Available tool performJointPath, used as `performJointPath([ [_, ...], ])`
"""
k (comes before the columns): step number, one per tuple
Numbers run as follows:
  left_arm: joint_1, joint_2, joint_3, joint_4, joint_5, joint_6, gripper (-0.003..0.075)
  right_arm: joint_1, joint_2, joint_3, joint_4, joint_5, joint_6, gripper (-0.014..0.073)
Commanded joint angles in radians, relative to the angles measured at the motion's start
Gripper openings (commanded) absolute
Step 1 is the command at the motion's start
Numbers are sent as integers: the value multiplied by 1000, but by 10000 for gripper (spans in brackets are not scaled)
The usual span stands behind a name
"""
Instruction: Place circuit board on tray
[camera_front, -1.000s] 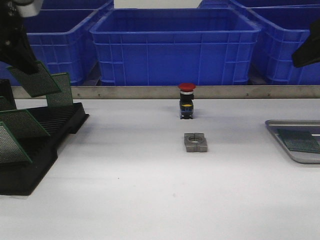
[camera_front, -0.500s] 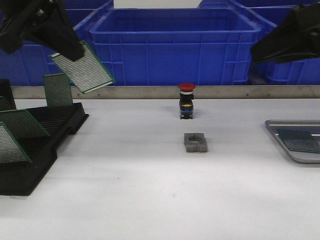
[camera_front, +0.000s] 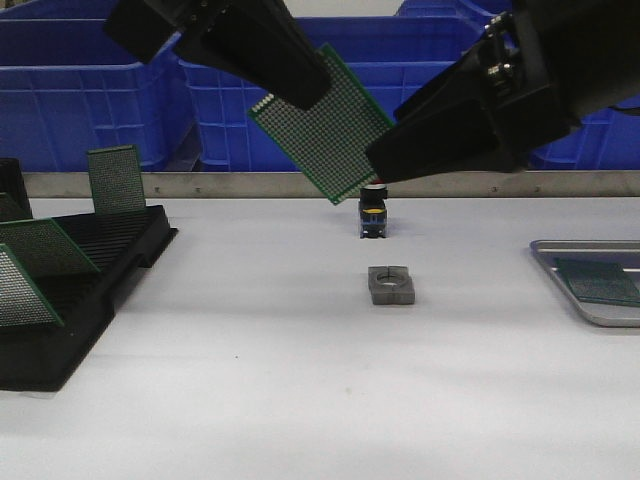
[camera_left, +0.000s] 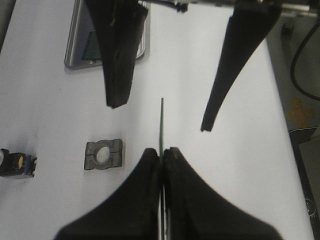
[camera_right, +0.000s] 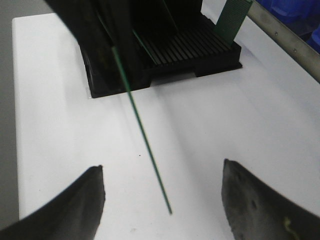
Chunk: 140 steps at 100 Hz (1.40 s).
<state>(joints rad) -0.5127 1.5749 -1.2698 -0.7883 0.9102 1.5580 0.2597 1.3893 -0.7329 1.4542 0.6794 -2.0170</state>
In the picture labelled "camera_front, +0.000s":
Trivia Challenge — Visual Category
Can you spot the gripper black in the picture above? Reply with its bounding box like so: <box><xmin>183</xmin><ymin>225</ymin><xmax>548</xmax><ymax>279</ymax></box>
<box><xmin>366</xmin><ymin>1</ymin><xmax>639</xmax><ymax>183</ymax></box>
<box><xmin>103</xmin><ymin>0</ymin><xmax>331</xmax><ymax>110</ymax></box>

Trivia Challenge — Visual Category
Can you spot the silver metal tray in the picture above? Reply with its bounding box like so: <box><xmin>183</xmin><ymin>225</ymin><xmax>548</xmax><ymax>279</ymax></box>
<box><xmin>529</xmin><ymin>239</ymin><xmax>639</xmax><ymax>333</ymax></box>

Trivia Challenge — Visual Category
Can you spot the black slotted board rack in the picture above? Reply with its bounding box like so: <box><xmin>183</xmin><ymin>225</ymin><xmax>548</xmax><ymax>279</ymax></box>
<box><xmin>1</xmin><ymin>205</ymin><xmax>177</xmax><ymax>392</ymax></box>

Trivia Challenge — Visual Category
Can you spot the centre blue plastic crate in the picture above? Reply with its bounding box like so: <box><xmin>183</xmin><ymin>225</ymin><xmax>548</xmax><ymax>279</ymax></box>
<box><xmin>183</xmin><ymin>16</ymin><xmax>483</xmax><ymax>173</ymax></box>

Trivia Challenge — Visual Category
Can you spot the red emergency stop button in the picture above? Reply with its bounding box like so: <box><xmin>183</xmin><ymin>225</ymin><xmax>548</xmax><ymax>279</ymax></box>
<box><xmin>358</xmin><ymin>183</ymin><xmax>388</xmax><ymax>239</ymax></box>

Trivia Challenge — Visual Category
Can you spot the right rear blue crate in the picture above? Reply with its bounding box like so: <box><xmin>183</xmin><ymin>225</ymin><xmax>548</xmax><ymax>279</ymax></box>
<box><xmin>395</xmin><ymin>0</ymin><xmax>512</xmax><ymax>23</ymax></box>

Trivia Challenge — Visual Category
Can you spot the left front blue crate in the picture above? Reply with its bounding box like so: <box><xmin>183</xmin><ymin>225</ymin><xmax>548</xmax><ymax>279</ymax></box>
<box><xmin>1</xmin><ymin>19</ymin><xmax>194</xmax><ymax>172</ymax></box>

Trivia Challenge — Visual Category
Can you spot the right front blue crate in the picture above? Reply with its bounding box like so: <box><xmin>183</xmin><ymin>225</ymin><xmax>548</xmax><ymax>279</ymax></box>
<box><xmin>529</xmin><ymin>108</ymin><xmax>639</xmax><ymax>170</ymax></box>

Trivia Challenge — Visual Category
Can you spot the left rear blue crate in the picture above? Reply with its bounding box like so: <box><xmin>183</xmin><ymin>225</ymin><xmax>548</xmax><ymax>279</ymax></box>
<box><xmin>1</xmin><ymin>0</ymin><xmax>117</xmax><ymax>20</ymax></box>

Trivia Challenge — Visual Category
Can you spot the grey metal clamp block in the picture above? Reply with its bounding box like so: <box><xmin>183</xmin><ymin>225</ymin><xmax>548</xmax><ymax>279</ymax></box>
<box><xmin>368</xmin><ymin>265</ymin><xmax>416</xmax><ymax>305</ymax></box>

